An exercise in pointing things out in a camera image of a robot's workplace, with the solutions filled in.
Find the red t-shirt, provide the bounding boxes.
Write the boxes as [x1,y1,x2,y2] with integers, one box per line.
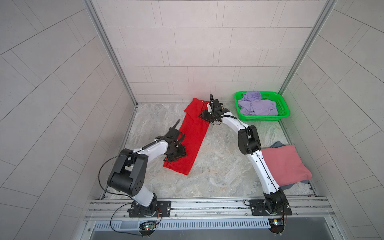
[163,98,210,176]

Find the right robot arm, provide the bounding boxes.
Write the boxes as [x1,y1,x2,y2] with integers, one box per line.
[199,94,292,216]

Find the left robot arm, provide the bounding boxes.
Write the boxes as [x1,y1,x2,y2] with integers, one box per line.
[107,120,187,217]

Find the purple t-shirt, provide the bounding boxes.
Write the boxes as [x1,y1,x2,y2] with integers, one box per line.
[238,91,279,116]

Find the green plastic basket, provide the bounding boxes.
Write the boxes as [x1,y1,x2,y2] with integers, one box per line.
[234,92,290,122]

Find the grey folded t-shirt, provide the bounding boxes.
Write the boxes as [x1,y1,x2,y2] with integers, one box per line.
[269,141,309,190]

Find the left circuit board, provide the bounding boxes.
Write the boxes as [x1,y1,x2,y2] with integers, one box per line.
[139,221,157,231]

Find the circuit board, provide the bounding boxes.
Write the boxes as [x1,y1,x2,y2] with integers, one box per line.
[269,219,285,235]
[139,221,157,231]

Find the pink folded t-shirt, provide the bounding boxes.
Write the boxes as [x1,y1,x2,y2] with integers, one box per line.
[262,145,313,189]

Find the ventilation grille strip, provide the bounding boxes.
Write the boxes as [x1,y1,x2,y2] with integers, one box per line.
[94,219,271,232]

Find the right circuit board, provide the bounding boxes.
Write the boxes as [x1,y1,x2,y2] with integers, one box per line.
[269,219,285,235]

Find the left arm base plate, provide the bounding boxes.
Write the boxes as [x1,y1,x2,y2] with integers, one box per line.
[127,200,171,218]

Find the left black cable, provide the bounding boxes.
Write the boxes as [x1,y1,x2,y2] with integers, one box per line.
[98,152,158,236]

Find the aluminium mounting rail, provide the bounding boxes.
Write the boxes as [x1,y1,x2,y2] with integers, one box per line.
[84,196,335,221]

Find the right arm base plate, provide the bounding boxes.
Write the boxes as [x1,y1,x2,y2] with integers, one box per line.
[244,199,293,216]

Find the left corner metal post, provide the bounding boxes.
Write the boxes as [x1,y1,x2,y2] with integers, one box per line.
[83,0,138,107]

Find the corner metal post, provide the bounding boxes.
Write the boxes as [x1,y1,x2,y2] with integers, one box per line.
[83,0,138,107]
[279,0,337,95]

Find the right corner metal post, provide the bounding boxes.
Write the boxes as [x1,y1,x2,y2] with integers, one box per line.
[279,0,337,95]

